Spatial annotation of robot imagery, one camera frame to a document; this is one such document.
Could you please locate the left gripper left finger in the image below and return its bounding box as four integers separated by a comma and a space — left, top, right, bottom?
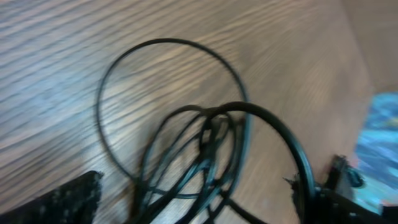
1, 170, 103, 224

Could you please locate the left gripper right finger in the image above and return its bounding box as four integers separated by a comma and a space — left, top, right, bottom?
287, 155, 397, 223

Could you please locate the thin black barrel cable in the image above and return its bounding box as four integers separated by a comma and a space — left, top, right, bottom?
95, 37, 252, 224

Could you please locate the black USB cable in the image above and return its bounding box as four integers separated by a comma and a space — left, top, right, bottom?
136, 101, 317, 224

